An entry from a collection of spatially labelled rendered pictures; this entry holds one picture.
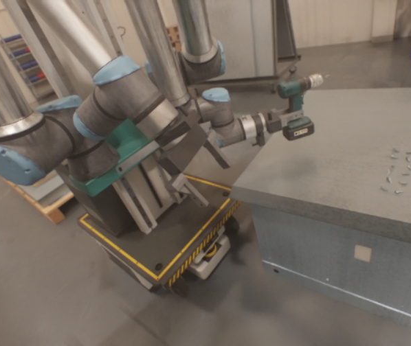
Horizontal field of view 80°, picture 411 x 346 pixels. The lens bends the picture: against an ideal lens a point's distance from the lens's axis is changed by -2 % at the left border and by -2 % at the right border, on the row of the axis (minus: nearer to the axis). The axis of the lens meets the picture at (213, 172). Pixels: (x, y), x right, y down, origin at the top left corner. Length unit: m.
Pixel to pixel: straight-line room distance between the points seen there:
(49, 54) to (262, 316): 1.42
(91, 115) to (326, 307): 1.25
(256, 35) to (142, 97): 3.16
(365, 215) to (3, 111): 1.02
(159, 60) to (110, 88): 0.31
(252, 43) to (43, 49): 2.83
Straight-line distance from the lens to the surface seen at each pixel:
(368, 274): 1.19
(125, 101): 0.54
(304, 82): 1.00
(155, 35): 0.81
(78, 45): 0.75
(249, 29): 3.62
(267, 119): 0.97
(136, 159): 1.06
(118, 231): 1.56
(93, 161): 0.98
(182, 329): 1.47
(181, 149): 0.56
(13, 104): 0.82
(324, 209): 0.89
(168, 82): 0.85
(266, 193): 0.95
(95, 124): 0.62
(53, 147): 0.86
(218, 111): 0.90
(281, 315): 1.39
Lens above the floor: 1.27
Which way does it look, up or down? 34 degrees down
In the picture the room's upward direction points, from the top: 18 degrees counter-clockwise
